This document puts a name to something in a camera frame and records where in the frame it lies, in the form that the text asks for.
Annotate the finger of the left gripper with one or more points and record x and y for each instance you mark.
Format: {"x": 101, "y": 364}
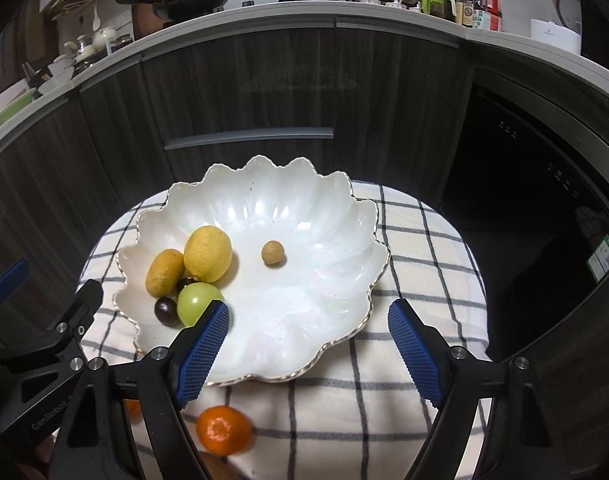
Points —
{"x": 13, "y": 278}
{"x": 78, "y": 317}

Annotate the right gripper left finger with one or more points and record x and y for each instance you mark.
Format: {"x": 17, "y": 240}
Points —
{"x": 95, "y": 440}

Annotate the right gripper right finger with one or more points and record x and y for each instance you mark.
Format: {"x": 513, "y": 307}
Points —
{"x": 521, "y": 441}

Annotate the dark purple plum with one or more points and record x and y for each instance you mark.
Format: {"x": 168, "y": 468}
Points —
{"x": 166, "y": 310}

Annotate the yellow mango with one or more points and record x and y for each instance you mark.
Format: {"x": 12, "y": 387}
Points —
{"x": 164, "y": 273}

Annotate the yellow lemon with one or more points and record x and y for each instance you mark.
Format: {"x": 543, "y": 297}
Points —
{"x": 208, "y": 254}

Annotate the small tan longan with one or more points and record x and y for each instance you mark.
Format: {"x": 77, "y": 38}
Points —
{"x": 273, "y": 253}

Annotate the left orange mandarin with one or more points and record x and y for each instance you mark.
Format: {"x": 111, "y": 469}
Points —
{"x": 134, "y": 410}

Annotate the orange mandarin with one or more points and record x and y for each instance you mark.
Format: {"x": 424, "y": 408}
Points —
{"x": 134, "y": 410}
{"x": 224, "y": 431}

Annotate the dark grape in bowl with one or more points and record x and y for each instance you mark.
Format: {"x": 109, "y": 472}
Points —
{"x": 183, "y": 283}

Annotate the green round plum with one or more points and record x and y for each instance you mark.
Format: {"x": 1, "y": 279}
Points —
{"x": 193, "y": 300}

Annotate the right orange mandarin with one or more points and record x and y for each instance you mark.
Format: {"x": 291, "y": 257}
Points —
{"x": 224, "y": 431}

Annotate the white blue checked cloth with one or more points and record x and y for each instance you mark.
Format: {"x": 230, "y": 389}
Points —
{"x": 356, "y": 414}

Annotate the green white energy sticker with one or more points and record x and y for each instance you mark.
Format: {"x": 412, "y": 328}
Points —
{"x": 599, "y": 260}

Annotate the white scalloped ceramic bowl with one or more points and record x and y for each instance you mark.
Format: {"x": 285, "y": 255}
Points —
{"x": 282, "y": 318}

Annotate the white teapot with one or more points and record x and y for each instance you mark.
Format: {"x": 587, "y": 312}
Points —
{"x": 103, "y": 37}

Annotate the black wok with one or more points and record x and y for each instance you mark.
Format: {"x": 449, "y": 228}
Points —
{"x": 178, "y": 11}

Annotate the dark soy sauce bottle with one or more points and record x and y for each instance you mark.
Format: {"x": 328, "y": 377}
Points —
{"x": 467, "y": 13}

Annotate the red label bottle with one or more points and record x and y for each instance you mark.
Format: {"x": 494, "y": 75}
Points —
{"x": 492, "y": 15}

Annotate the green sauce bottle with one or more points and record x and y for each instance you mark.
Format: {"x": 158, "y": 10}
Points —
{"x": 438, "y": 8}

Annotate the grey cabinet drawer handle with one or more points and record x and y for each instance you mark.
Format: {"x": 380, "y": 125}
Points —
{"x": 250, "y": 135}

